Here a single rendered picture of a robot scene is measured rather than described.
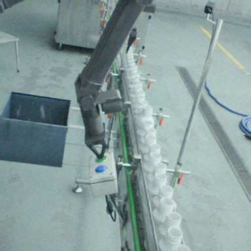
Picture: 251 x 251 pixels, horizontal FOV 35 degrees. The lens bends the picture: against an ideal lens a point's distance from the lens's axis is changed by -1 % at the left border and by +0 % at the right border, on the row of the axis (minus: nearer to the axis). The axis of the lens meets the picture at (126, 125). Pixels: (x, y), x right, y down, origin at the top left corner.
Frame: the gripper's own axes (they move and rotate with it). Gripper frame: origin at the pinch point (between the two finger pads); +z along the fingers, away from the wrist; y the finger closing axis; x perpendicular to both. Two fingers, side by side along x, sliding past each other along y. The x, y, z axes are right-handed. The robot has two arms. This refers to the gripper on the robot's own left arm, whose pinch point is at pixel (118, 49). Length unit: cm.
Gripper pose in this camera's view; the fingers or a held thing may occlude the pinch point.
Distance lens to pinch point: 143.9
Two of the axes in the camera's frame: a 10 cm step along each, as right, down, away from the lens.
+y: -9.8, -1.3, -1.3
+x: 0.6, 4.5, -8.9
